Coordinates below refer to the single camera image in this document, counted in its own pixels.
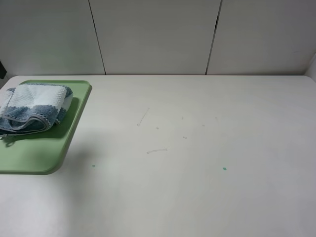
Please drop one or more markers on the blue white striped towel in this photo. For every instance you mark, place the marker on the blue white striped towel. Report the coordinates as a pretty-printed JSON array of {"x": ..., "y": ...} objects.
[{"x": 32, "y": 108}]

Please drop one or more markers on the green plastic tray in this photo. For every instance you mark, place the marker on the green plastic tray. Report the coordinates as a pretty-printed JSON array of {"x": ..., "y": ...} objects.
[{"x": 43, "y": 153}]

